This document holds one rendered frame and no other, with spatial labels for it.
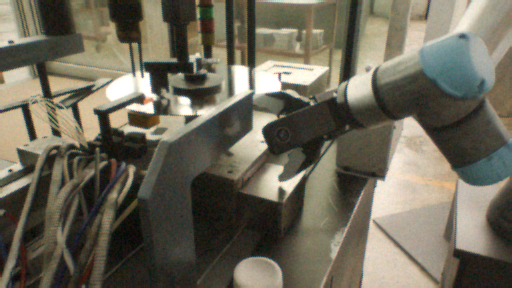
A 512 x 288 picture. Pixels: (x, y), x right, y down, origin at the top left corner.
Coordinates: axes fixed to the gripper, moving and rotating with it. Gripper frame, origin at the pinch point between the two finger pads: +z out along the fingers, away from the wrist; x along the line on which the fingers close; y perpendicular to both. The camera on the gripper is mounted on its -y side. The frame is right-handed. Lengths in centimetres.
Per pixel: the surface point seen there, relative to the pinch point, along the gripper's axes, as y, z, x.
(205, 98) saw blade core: -3.6, 5.1, 10.6
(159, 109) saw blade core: -12.4, 6.0, 10.9
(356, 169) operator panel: 25.5, 2.5, -13.5
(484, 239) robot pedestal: 20.7, -19.9, -28.7
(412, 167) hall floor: 178, 79, -51
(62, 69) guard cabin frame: 12, 108, 55
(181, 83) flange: -3.2, 10.8, 15.5
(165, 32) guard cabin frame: 29, 56, 44
